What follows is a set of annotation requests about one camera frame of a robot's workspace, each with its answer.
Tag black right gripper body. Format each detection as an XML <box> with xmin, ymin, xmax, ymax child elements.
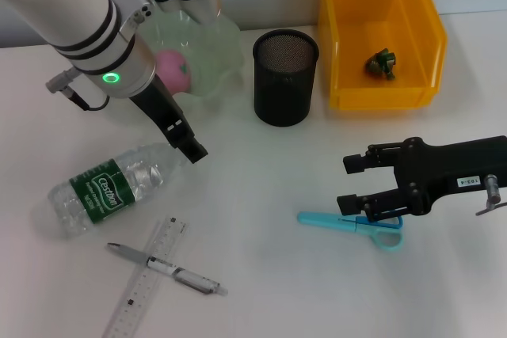
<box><xmin>394</xmin><ymin>135</ymin><xmax>507</xmax><ymax>215</ymax></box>

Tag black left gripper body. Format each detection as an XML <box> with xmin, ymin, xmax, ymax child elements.
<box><xmin>130</xmin><ymin>76</ymin><xmax>195</xmax><ymax>148</ymax></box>

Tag pink peach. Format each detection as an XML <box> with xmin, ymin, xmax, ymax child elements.
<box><xmin>155</xmin><ymin>48</ymin><xmax>192</xmax><ymax>94</ymax></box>

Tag clear water bottle green label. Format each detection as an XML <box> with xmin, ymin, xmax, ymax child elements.
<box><xmin>47</xmin><ymin>142</ymin><xmax>191</xmax><ymax>239</ymax></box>

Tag green plastic wrapper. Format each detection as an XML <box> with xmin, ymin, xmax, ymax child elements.
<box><xmin>364</xmin><ymin>47</ymin><xmax>399</xmax><ymax>81</ymax></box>

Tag blue scissors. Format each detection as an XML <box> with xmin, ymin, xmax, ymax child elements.
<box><xmin>297</xmin><ymin>211</ymin><xmax>404</xmax><ymax>252</ymax></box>

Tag green glass fruit plate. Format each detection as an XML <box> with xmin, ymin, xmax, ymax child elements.
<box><xmin>138</xmin><ymin>9</ymin><xmax>246</xmax><ymax>112</ymax></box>

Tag black mesh pen holder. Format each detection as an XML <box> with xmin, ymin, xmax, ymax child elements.
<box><xmin>252</xmin><ymin>28</ymin><xmax>320</xmax><ymax>127</ymax></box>

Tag grey white pen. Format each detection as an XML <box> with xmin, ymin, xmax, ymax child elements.
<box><xmin>106</xmin><ymin>242</ymin><xmax>230</xmax><ymax>298</ymax></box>

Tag clear plastic ruler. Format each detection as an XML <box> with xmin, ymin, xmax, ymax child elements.
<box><xmin>101</xmin><ymin>215</ymin><xmax>188</xmax><ymax>338</ymax></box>

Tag yellow plastic bin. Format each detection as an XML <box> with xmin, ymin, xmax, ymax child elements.
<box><xmin>316</xmin><ymin>0</ymin><xmax>448</xmax><ymax>110</ymax></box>

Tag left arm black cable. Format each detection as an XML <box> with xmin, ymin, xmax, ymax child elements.
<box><xmin>45</xmin><ymin>68</ymin><xmax>110</xmax><ymax>112</ymax></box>

